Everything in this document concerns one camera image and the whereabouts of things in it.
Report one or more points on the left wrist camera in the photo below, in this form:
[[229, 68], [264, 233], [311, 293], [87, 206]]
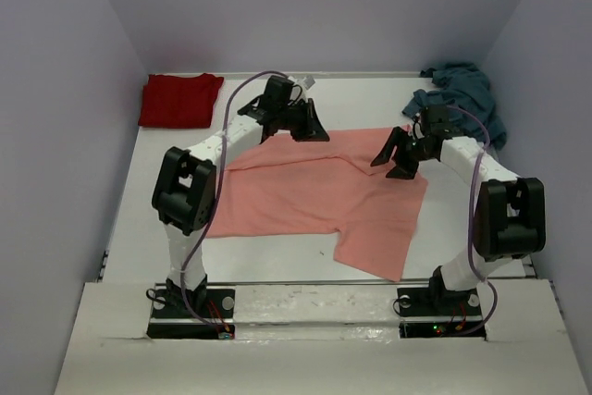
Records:
[[303, 83]]

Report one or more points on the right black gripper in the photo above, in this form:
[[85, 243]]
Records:
[[403, 169]]

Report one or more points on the blue crumpled t shirt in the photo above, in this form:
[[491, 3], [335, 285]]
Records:
[[463, 85]]

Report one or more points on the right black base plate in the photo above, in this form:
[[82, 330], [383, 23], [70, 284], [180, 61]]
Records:
[[423, 318]]

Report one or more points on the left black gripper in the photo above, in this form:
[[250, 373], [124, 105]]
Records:
[[310, 129]]

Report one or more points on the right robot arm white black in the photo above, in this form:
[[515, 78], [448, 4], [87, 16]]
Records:
[[506, 216]]

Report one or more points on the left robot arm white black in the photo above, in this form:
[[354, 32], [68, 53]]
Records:
[[189, 183]]

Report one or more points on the red folded t shirt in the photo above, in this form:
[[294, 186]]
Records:
[[179, 103]]

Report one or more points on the pink t shirt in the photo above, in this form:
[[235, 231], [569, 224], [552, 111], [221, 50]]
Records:
[[283, 187]]

